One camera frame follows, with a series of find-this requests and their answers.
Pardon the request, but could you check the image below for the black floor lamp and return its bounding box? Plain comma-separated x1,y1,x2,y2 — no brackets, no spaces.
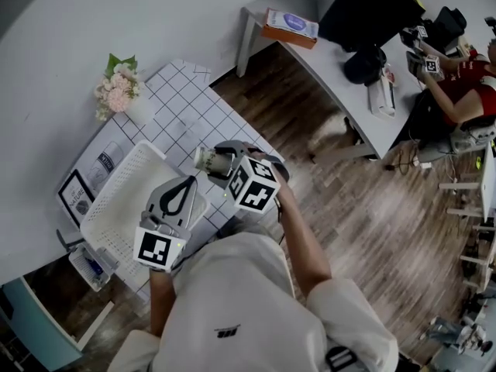
56,229,84,253

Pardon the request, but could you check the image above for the patterned paper cup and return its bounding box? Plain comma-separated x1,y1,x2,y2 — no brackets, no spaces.
193,146,233,177

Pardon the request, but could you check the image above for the black round appliance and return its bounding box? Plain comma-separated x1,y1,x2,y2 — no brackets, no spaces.
343,44,388,87

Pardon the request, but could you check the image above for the person's white shirt torso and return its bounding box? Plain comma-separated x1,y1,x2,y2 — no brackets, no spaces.
106,230,400,372

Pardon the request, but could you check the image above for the table with white grid cloth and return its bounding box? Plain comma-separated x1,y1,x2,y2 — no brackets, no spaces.
57,59,286,305

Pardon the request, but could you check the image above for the pink flower bouquet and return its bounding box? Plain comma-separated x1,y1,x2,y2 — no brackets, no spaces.
94,53,143,122

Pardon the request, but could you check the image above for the black picture frame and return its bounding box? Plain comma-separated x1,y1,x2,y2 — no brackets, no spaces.
57,168,96,228

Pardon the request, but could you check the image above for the black strap buckle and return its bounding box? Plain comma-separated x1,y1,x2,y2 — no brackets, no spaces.
325,346,357,372

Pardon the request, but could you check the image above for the white desk device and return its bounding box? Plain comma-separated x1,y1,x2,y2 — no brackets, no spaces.
367,76,397,119

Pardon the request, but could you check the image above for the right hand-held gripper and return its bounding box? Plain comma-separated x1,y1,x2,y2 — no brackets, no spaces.
207,140,290,215

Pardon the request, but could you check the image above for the white plastic laundry basket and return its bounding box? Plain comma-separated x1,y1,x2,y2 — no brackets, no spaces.
79,139,212,292

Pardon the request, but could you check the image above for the white wooden rack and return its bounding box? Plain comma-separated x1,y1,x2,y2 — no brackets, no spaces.
438,141,496,294

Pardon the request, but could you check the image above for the person's right forearm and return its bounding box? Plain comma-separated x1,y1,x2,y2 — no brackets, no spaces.
277,176,332,298

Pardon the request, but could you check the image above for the white vase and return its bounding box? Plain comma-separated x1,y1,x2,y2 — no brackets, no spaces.
126,91,156,126

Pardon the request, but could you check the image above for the grey desk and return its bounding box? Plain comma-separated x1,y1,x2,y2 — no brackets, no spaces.
236,0,439,160

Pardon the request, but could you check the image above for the clear glass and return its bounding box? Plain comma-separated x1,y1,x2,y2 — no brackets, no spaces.
176,116,205,137

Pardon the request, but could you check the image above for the black bag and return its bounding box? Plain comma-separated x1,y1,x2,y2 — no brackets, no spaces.
428,5,468,50

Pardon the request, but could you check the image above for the small white basket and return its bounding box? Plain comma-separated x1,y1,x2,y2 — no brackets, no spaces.
68,242,113,293

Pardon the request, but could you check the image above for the teal table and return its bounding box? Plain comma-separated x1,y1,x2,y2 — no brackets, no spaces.
0,276,84,372

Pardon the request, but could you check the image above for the orange tissue box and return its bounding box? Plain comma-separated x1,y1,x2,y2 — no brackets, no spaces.
260,8,320,50

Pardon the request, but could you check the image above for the black monitor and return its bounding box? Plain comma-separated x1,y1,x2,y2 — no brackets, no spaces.
312,0,427,52

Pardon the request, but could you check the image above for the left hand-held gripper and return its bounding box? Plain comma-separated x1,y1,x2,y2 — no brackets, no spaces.
133,175,198,274

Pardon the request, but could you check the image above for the person's left forearm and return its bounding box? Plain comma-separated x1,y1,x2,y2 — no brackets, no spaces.
149,269,177,336

